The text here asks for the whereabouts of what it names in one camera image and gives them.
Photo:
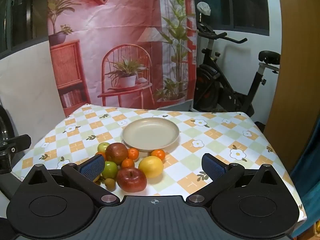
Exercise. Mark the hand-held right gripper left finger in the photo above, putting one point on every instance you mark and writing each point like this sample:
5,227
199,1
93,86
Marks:
92,166

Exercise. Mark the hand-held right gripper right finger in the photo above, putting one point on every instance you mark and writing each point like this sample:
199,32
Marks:
212,166

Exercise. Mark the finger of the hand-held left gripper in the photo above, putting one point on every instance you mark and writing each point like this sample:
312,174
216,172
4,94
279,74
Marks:
5,163
17,142

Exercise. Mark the orange tangerine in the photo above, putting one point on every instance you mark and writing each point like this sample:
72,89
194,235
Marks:
133,154
127,163
158,154
102,155

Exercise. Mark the green apple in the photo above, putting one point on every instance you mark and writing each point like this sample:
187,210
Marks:
103,146
110,169

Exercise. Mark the brown kiwi fruit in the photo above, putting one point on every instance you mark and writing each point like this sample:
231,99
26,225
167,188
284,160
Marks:
110,183

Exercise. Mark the dark red apple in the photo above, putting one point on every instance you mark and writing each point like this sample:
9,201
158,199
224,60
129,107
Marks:
116,153

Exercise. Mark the beige round plate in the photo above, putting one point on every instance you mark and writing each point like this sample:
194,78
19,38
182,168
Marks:
150,132

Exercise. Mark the checkered floral tablecloth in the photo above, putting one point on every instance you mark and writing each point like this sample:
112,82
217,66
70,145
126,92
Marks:
212,140

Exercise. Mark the black exercise bike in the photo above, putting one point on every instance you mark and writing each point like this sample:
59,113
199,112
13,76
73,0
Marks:
220,85

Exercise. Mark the blue curtain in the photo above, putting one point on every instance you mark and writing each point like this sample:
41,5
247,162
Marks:
310,180

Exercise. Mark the wooden door panel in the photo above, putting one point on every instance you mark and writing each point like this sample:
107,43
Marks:
295,80

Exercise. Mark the dark window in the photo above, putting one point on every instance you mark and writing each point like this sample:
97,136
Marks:
25,12
245,2

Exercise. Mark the printed backdrop cloth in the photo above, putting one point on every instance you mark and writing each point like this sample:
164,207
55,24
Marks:
120,17

